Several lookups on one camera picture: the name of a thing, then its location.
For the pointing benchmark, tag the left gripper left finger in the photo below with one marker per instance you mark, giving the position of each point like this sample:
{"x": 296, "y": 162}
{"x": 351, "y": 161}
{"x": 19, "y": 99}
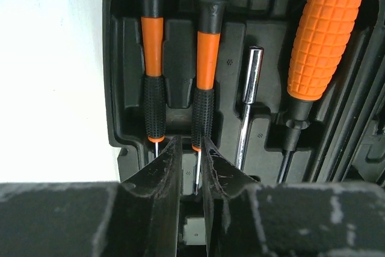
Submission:
{"x": 138, "y": 217}

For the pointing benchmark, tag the black plastic tool case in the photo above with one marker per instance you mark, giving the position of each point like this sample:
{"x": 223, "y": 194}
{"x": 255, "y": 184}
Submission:
{"x": 327, "y": 150}

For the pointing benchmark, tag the black orange handled screwdriver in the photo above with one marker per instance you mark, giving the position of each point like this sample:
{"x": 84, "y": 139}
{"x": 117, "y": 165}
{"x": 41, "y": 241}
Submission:
{"x": 254, "y": 65}

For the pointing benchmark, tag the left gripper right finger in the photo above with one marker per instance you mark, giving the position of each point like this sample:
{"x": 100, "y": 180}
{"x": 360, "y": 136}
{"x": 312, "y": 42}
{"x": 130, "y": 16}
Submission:
{"x": 244, "y": 217}

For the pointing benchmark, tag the small orange black precision screwdriver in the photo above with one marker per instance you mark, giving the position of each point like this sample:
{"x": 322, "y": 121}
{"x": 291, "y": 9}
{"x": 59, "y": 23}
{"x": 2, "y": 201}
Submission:
{"x": 152, "y": 25}

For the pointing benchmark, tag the orange grip bit screwdriver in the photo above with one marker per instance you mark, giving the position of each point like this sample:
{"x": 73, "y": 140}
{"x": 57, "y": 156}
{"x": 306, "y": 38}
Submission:
{"x": 321, "y": 39}

